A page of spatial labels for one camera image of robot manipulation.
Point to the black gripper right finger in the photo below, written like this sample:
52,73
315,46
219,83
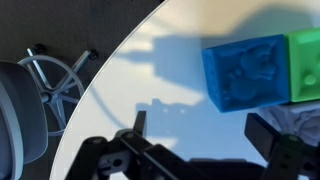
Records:
283,156

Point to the green toy block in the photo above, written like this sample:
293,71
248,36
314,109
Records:
305,65

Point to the grey toy block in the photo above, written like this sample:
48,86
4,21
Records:
296,118

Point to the grey office chair base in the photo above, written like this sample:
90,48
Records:
58,96

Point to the blue toy block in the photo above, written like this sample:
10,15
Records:
246,73

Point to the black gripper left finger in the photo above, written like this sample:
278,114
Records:
156,160

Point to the grey office chair seat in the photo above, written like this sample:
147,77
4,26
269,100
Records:
16,116

